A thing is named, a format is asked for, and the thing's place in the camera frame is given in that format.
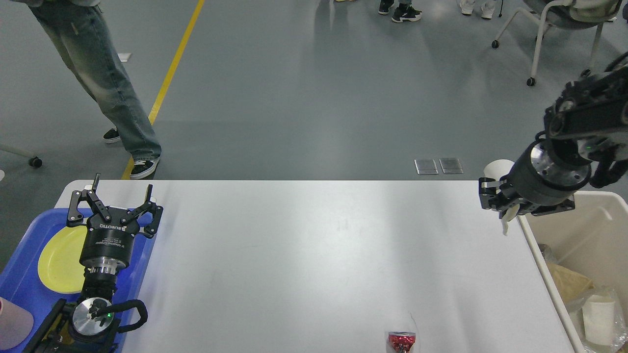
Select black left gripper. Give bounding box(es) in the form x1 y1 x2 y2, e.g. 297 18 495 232
66 172 164 270

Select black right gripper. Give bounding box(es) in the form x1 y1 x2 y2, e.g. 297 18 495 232
478 147 589 216

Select white paper cup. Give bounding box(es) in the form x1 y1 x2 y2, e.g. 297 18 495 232
484 159 520 235
582 295 615 346

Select yellow plate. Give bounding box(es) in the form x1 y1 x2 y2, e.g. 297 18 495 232
37 226 87 294

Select aluminium foil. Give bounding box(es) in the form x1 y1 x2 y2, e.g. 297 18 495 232
566 286 627 353

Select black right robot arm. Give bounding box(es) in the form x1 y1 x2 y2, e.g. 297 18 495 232
478 53 628 219

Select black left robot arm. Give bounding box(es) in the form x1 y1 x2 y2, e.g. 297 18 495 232
24 174 163 353

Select beige plastic bin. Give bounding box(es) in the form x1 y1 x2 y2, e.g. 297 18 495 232
516 191 628 353

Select right metal floor plate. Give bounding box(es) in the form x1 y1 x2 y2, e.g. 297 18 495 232
439 158 464 175

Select metal floor plate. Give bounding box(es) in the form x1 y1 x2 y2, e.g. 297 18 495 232
439 158 464 175
414 159 439 175

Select office chair caster leg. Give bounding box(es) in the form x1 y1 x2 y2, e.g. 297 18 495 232
0 145 43 169

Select left metal floor plate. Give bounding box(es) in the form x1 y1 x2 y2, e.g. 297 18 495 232
414 159 439 175

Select blue plastic tray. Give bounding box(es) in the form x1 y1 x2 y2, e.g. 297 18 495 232
0 208 157 353

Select person in black clothes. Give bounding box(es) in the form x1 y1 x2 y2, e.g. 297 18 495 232
26 0 162 179

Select grey office chair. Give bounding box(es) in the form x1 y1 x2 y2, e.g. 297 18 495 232
491 0 622 87

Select crushed red can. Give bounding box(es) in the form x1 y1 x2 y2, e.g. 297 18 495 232
388 331 417 353

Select people's feet in background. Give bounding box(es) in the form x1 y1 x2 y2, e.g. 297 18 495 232
334 0 497 23

